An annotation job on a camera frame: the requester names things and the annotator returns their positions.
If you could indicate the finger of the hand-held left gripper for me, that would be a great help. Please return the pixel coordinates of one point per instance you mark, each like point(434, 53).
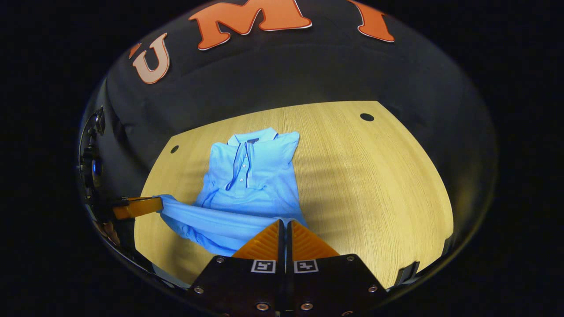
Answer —
point(136, 207)

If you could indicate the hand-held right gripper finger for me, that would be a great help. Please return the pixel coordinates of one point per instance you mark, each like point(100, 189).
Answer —
point(289, 251)
point(282, 251)

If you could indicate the light blue T-shirt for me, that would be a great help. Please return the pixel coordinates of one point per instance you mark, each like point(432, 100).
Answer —
point(255, 176)

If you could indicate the small grey table bracket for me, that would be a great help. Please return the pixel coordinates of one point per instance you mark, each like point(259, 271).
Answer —
point(407, 272)

